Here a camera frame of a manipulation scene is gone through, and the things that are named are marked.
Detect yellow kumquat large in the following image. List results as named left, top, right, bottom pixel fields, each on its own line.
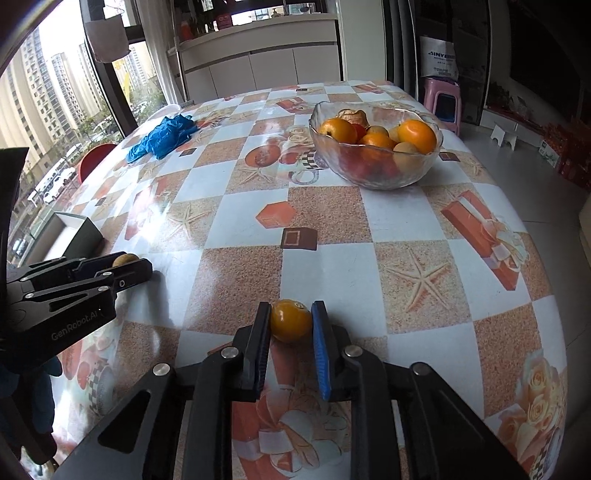
left=270, top=299, right=312, bottom=343

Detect brown longan fruit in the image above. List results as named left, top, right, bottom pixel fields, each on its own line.
left=112, top=253, right=139, bottom=268

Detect white paper bag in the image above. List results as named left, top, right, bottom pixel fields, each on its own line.
left=420, top=36, right=459, bottom=81

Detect orange fruit in bowl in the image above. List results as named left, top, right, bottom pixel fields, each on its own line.
left=318, top=117, right=358, bottom=144

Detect white shallow box tray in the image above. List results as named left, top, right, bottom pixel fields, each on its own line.
left=20, top=212, right=103, bottom=266

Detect checkered patterned tablecloth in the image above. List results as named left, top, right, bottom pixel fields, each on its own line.
left=53, top=81, right=567, bottom=479

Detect white chair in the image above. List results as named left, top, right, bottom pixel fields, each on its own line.
left=147, top=104, right=181, bottom=121

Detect blue crumpled gloves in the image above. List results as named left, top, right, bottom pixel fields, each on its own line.
left=126, top=114, right=198, bottom=164

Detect pink plastic stool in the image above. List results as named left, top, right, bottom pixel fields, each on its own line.
left=424, top=77, right=462, bottom=136

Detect white cabinet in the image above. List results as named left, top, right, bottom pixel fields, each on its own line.
left=168, top=14, right=342, bottom=103

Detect glass fruit bowl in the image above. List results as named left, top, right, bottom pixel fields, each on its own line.
left=308, top=101, right=443, bottom=190

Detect red chair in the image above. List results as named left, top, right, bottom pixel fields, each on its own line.
left=77, top=143, right=116, bottom=184

